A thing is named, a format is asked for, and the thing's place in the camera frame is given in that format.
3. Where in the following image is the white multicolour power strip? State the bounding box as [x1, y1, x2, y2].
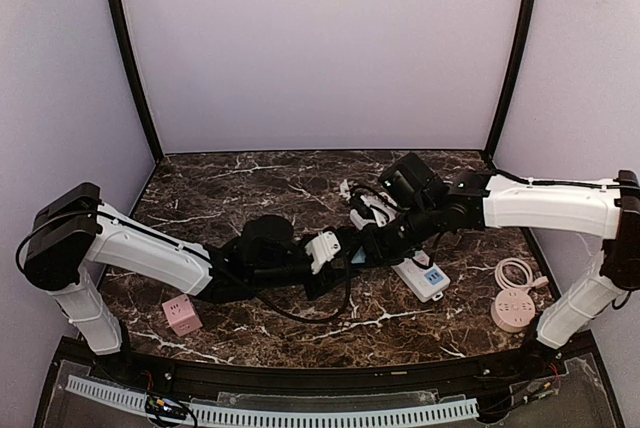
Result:
[391, 249, 450, 303]

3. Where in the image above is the pink cube socket adapter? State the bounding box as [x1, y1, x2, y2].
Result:
[162, 294, 203, 337]

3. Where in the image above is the round pink socket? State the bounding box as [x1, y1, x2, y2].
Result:
[490, 289, 536, 333]

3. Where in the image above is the small blue charger plug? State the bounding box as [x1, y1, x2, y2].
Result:
[350, 247, 366, 265]

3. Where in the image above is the white cube socket adapter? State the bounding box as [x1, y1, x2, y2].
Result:
[349, 209, 377, 230]

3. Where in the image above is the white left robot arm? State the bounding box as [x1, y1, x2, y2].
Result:
[15, 182, 350, 356]

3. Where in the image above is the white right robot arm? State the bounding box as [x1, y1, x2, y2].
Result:
[361, 153, 639, 350]

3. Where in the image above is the small circuit board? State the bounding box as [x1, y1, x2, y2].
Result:
[144, 395, 189, 420]

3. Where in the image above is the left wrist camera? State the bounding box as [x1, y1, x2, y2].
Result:
[304, 231, 342, 275]

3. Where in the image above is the white slotted cable duct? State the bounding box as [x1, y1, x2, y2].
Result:
[65, 375, 479, 427]

